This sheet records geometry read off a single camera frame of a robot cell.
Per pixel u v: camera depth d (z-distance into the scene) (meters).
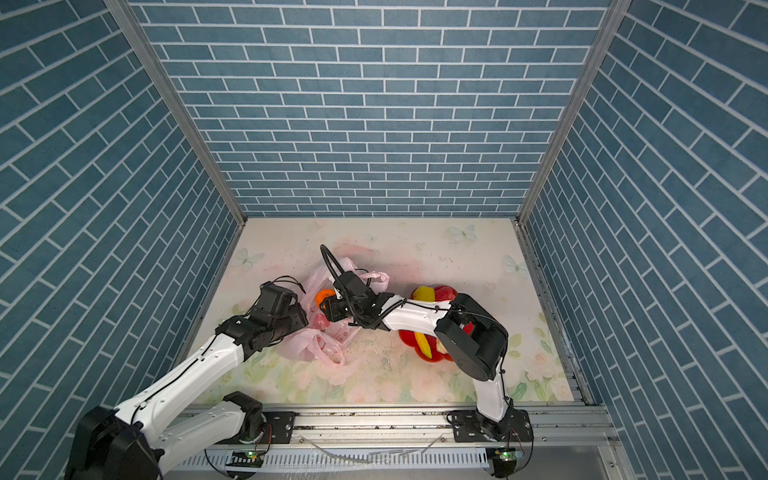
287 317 0.76
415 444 0.72
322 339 0.75
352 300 0.67
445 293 0.91
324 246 0.69
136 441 0.38
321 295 0.85
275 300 0.63
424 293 0.90
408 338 0.87
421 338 0.85
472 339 0.49
